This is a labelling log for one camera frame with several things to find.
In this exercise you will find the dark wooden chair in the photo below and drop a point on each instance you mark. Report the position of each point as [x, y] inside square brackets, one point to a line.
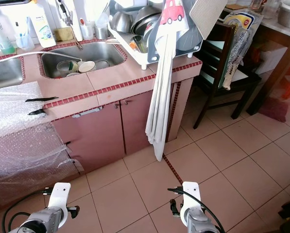
[220, 39]

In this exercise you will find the white detergent bottle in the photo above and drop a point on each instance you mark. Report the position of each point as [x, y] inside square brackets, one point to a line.
[42, 31]

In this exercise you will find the grey plastic tray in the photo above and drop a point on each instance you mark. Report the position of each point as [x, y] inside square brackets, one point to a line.
[191, 39]

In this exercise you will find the white plastic tumbler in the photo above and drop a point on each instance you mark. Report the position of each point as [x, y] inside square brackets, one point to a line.
[87, 30]

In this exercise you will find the white cup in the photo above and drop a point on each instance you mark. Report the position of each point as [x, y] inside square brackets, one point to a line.
[86, 66]

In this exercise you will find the long black tape strip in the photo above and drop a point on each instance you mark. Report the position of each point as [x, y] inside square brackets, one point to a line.
[40, 99]

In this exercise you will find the steel cup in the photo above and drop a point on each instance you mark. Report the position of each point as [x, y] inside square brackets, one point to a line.
[101, 33]

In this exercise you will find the clear bubble wrap sheet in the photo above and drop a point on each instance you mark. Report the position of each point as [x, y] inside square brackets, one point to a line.
[18, 126]

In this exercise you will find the white ribbed board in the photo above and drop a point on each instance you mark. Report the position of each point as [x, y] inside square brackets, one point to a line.
[208, 17]

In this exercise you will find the short black tape strip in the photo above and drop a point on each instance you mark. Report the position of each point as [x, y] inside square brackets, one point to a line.
[37, 112]

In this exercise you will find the clear cup with toothbrushes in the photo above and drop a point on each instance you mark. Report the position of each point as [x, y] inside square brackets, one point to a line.
[25, 42]

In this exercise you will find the large steel pot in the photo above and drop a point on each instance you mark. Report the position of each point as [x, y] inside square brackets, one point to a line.
[147, 19]

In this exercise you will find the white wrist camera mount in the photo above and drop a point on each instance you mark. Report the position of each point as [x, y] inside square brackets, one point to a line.
[61, 196]
[191, 194]

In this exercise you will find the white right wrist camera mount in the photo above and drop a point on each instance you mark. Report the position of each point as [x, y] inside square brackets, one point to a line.
[191, 194]

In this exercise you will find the chrome sink faucet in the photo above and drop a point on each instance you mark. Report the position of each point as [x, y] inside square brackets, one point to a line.
[65, 14]

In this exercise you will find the steel cooking pot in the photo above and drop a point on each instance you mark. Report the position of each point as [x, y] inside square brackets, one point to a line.
[289, 17]

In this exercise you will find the pink cabinet door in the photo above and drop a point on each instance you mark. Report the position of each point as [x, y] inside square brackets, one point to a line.
[91, 141]
[135, 121]

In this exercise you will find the printed plastic bag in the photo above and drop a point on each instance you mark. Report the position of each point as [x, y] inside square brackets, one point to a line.
[242, 29]

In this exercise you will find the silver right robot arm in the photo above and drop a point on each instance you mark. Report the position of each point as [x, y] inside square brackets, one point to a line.
[200, 224]

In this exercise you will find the yellow sponge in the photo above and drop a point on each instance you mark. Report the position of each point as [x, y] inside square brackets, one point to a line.
[63, 34]

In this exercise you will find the white dish rack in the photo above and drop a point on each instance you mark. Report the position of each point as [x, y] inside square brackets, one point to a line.
[127, 46]

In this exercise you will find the small steel mixing bowl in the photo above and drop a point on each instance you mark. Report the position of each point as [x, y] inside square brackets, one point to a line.
[121, 22]

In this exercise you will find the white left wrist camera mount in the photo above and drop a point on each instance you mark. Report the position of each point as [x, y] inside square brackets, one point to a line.
[61, 196]

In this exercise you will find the clear drinking glass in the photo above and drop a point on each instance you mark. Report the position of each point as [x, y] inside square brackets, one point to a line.
[66, 66]

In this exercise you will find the maroon floor mat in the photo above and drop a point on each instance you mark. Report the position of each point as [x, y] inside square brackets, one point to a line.
[275, 109]

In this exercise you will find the stainless steel sink basin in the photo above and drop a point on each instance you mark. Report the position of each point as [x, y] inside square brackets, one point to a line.
[106, 53]
[4, 73]

